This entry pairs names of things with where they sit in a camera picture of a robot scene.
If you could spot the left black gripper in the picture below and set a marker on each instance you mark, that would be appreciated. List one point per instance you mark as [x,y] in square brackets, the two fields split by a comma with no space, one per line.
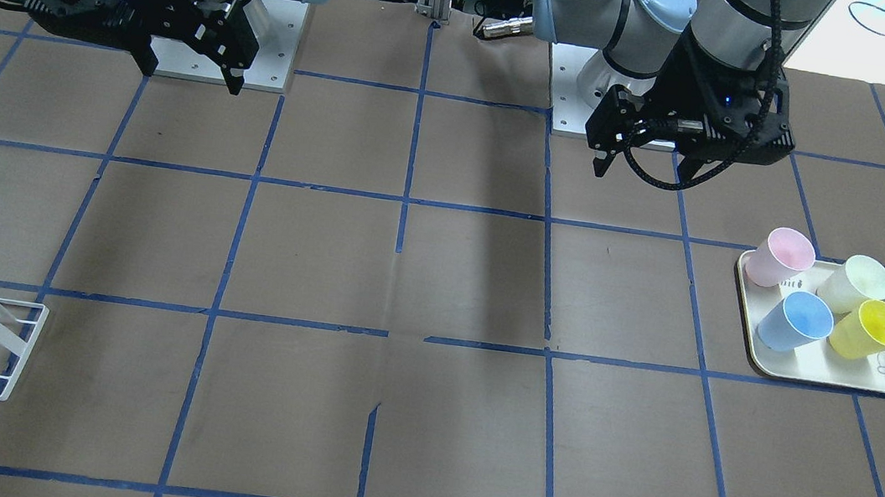
[686,84]

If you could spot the yellow cup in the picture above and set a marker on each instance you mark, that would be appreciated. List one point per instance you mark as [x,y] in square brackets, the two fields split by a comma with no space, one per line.
[861,332]

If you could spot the pink cup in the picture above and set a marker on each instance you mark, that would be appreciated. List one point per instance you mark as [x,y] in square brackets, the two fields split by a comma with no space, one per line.
[785,253]

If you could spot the cream white cup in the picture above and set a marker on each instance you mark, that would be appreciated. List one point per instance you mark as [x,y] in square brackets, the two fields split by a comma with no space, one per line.
[859,279]

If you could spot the cream plastic tray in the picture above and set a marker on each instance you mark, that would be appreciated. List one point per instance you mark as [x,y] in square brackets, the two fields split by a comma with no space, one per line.
[816,363]

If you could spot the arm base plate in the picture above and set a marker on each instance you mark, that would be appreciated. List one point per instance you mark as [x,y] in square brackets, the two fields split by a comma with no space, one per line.
[279,28]
[579,78]

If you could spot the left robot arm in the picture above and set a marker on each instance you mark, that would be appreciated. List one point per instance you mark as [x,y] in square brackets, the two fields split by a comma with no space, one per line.
[639,37]

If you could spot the light blue cup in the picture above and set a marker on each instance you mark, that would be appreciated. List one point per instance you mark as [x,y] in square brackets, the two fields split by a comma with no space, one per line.
[800,318]

